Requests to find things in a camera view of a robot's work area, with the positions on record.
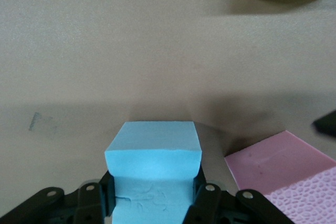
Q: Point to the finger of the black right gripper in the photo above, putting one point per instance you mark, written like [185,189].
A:
[328,125]

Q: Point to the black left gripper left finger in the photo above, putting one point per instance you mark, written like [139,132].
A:
[52,205]

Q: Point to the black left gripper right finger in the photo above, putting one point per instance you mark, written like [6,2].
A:
[236,211]

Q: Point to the pink foam block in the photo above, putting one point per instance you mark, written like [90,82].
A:
[275,161]

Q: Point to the blue foam block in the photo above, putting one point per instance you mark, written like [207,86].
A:
[153,142]

